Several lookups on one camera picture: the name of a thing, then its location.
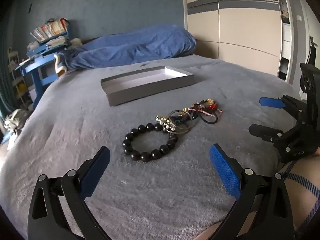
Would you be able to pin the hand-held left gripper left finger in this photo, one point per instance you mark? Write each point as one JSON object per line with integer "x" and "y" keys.
{"x": 96, "y": 173}

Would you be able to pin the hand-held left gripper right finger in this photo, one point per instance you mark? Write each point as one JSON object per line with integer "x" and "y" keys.
{"x": 225, "y": 170}

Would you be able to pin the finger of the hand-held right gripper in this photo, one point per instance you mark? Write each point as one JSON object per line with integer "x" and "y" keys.
{"x": 271, "y": 102}
{"x": 265, "y": 131}

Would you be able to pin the grey cardboard box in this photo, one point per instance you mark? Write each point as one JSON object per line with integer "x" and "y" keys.
{"x": 140, "y": 80}

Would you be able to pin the grey bed blanket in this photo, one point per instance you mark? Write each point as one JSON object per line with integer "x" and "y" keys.
{"x": 75, "y": 120}

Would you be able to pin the silver bangles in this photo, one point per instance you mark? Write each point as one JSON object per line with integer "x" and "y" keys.
{"x": 180, "y": 130}

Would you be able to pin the person's plaid clothing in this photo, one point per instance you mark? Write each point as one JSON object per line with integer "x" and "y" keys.
{"x": 303, "y": 195}

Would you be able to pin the beige wardrobe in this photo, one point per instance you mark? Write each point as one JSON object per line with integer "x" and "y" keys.
{"x": 240, "y": 17}

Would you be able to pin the crumpled cloth on floor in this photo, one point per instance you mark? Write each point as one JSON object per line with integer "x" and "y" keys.
{"x": 16, "y": 120}

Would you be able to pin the white shelf rack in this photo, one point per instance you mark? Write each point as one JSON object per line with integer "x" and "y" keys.
{"x": 18, "y": 85}

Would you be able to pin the blue desk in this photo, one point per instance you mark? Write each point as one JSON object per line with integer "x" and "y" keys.
{"x": 37, "y": 66}

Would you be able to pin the teal curtain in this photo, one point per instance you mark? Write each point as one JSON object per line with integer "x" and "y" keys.
{"x": 5, "y": 85}

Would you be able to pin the blue duvet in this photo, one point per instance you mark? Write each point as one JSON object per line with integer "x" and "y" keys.
{"x": 130, "y": 47}

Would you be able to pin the white plush toy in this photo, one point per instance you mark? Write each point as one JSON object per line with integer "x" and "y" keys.
{"x": 75, "y": 41}

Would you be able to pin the pile of papers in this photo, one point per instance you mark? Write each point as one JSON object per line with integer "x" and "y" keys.
{"x": 53, "y": 42}

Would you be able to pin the row of books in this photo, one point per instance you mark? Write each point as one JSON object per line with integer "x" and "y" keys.
{"x": 48, "y": 30}

